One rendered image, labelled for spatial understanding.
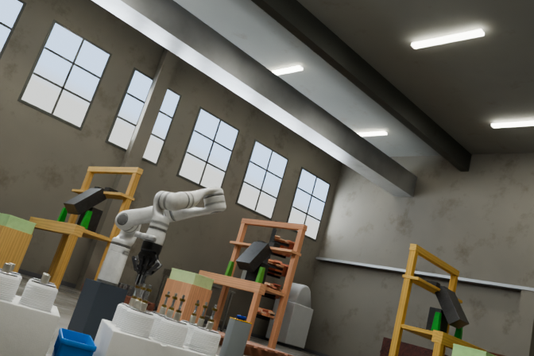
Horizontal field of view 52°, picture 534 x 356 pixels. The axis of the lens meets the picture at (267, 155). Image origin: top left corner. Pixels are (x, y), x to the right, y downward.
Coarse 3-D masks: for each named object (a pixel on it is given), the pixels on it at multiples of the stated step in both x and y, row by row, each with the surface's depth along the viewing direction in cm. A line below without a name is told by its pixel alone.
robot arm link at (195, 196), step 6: (186, 192) 221; (192, 192) 224; (198, 192) 227; (204, 192) 230; (210, 192) 234; (216, 192) 237; (222, 192) 239; (192, 198) 221; (198, 198) 225; (204, 198) 238; (192, 204) 222
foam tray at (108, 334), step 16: (96, 336) 200; (112, 336) 168; (128, 336) 170; (96, 352) 185; (112, 352) 167; (128, 352) 169; (144, 352) 170; (160, 352) 172; (176, 352) 174; (192, 352) 176
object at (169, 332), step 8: (168, 320) 179; (160, 328) 180; (168, 328) 178; (176, 328) 178; (184, 328) 180; (160, 336) 178; (168, 336) 177; (176, 336) 178; (184, 336) 181; (168, 344) 177; (176, 344) 178
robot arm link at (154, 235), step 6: (150, 228) 207; (138, 234) 203; (144, 234) 202; (150, 234) 202; (156, 234) 205; (162, 234) 207; (144, 240) 206; (150, 240) 201; (156, 240) 205; (162, 240) 207
